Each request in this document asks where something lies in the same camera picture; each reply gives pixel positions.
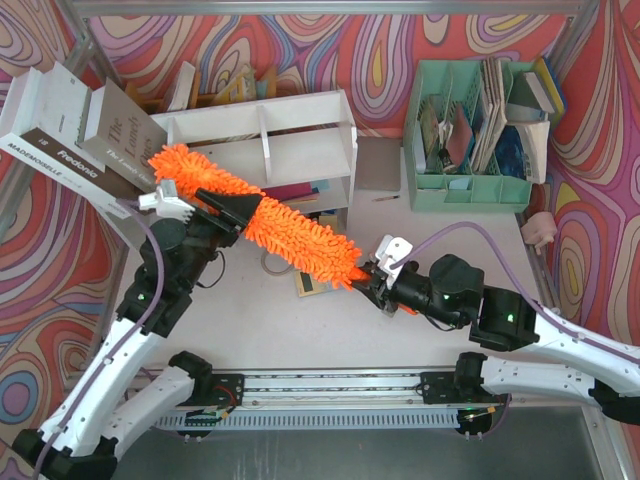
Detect orange microfiber duster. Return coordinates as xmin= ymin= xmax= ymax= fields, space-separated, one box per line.
xmin=149 ymin=143 xmax=417 ymax=317

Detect masking tape roll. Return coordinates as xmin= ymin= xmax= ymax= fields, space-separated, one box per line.
xmin=261 ymin=252 xmax=292 ymax=277

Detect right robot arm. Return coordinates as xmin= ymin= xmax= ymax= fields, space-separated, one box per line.
xmin=354 ymin=254 xmax=639 ymax=425

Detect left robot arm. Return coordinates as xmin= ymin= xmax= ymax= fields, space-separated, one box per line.
xmin=12 ymin=181 xmax=261 ymax=479

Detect white small bookshelf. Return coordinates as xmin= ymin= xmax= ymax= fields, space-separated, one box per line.
xmin=153 ymin=90 xmax=358 ymax=230

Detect stack of coloured paper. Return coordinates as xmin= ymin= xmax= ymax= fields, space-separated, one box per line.
xmin=264 ymin=180 xmax=330 ymax=202

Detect yellow sticky note pad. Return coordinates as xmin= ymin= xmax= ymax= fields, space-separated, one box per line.
xmin=318 ymin=215 xmax=339 ymax=231

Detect blue beige calculator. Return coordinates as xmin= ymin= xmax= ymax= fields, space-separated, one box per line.
xmin=294 ymin=271 xmax=332 ymax=298

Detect pink pig figurine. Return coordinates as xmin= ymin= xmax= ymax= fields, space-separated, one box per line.
xmin=521 ymin=211 xmax=557 ymax=255

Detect small pencil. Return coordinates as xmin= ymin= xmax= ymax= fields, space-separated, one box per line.
xmin=372 ymin=195 xmax=400 ymax=202

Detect orange wooden book rack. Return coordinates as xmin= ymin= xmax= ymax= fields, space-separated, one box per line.
xmin=124 ymin=61 xmax=279 ymax=113

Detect grey Lonely Ones book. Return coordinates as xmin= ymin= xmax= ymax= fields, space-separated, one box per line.
xmin=80 ymin=79 xmax=167 ymax=193

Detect mint green desk organizer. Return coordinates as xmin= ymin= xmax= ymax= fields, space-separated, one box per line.
xmin=403 ymin=60 xmax=533 ymax=213

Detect books in green organizer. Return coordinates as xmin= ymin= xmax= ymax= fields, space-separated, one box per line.
xmin=417 ymin=55 xmax=568 ymax=184

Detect brown white Fredonia book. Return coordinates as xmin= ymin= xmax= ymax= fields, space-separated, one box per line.
xmin=1 ymin=62 xmax=141 ymax=219

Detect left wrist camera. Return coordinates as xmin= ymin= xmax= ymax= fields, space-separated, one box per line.
xmin=137 ymin=179 xmax=195 ymax=223

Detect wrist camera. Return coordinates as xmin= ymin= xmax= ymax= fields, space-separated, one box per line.
xmin=374 ymin=234 xmax=413 ymax=275
xmin=137 ymin=179 xmax=195 ymax=223

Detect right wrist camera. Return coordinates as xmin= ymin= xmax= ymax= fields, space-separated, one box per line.
xmin=374 ymin=234 xmax=413 ymax=275

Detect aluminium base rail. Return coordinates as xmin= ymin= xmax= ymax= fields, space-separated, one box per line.
xmin=190 ymin=368 xmax=507 ymax=408

